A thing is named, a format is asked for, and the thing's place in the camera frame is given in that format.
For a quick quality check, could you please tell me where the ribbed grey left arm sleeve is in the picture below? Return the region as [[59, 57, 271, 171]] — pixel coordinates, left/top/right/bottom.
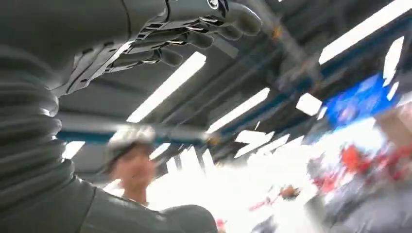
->
[[0, 44, 77, 220]]

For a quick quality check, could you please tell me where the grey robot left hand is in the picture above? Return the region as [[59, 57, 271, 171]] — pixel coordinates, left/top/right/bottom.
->
[[0, 0, 263, 233]]

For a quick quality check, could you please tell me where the blue display screen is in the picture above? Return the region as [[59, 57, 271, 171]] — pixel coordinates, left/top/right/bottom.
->
[[324, 73, 400, 127]]

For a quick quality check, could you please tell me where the long ceiling light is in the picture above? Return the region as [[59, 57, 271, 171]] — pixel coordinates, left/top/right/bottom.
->
[[126, 51, 207, 124], [206, 87, 271, 134], [61, 140, 86, 160], [318, 0, 412, 65]]

